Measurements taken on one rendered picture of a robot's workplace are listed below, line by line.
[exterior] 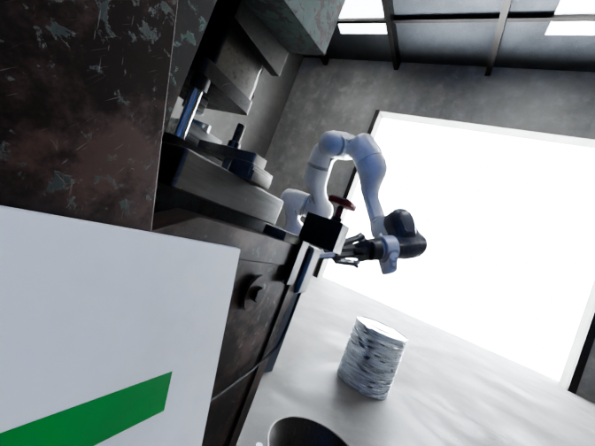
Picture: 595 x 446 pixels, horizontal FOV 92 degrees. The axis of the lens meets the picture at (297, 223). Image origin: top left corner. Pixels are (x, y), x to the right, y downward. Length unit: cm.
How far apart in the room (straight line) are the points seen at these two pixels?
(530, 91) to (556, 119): 58
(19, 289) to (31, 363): 7
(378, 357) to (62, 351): 149
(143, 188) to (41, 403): 22
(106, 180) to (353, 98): 600
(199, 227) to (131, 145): 15
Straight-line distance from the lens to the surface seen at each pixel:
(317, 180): 127
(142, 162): 36
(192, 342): 47
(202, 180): 47
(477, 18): 541
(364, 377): 170
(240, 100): 69
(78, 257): 34
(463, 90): 598
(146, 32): 36
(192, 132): 64
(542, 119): 581
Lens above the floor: 65
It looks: 2 degrees up
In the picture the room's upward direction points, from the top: 21 degrees clockwise
